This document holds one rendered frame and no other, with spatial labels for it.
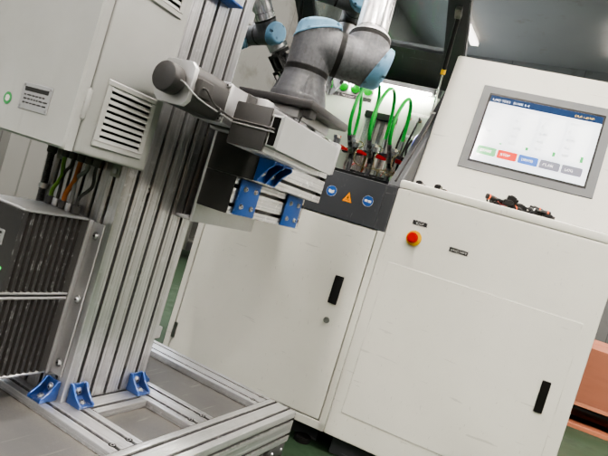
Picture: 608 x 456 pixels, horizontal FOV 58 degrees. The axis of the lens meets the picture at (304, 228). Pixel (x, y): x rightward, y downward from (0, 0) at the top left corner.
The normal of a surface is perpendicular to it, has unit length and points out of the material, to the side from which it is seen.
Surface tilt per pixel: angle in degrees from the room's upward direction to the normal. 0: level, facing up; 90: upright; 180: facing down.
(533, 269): 90
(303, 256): 90
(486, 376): 90
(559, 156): 76
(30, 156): 90
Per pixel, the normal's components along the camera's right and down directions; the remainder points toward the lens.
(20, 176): 0.85, 0.27
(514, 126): -0.25, -0.29
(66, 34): -0.44, -0.11
